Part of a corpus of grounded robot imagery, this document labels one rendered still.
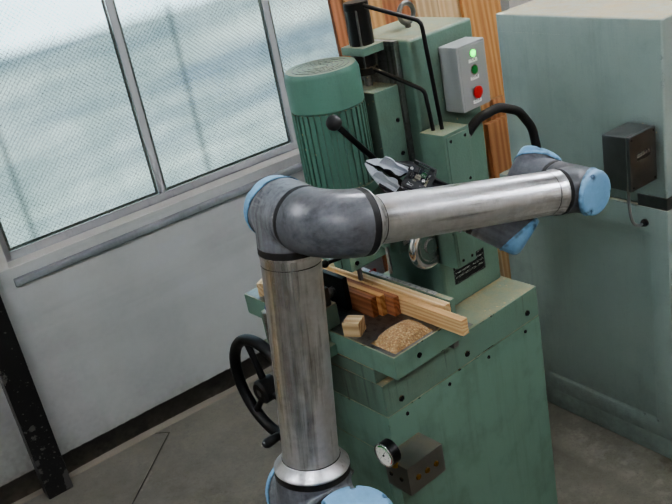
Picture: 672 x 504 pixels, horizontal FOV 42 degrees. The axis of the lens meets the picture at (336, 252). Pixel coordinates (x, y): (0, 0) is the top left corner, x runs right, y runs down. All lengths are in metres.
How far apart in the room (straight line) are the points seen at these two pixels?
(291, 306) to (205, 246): 1.95
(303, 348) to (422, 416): 0.69
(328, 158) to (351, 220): 0.64
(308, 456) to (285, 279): 0.36
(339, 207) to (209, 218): 2.08
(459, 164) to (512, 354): 0.57
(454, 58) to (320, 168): 0.41
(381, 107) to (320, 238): 0.74
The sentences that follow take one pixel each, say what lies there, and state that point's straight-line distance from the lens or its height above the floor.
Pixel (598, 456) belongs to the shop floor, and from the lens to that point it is 3.10.
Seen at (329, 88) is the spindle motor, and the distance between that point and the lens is 1.99.
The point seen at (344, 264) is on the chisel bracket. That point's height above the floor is 1.02.
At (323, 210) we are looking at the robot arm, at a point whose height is 1.42.
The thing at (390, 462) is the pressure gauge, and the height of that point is 0.65.
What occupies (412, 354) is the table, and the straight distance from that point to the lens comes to 2.03.
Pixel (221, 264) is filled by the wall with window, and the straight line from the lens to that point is 3.55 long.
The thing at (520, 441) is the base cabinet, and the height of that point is 0.37.
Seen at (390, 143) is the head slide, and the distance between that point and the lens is 2.14.
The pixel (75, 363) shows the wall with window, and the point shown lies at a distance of 3.41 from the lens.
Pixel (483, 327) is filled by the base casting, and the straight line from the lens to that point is 2.30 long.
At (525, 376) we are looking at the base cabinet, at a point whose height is 0.56.
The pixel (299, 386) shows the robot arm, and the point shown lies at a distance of 1.63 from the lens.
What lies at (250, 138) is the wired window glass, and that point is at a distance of 3.59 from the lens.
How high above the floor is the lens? 1.94
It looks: 24 degrees down
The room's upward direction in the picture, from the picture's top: 11 degrees counter-clockwise
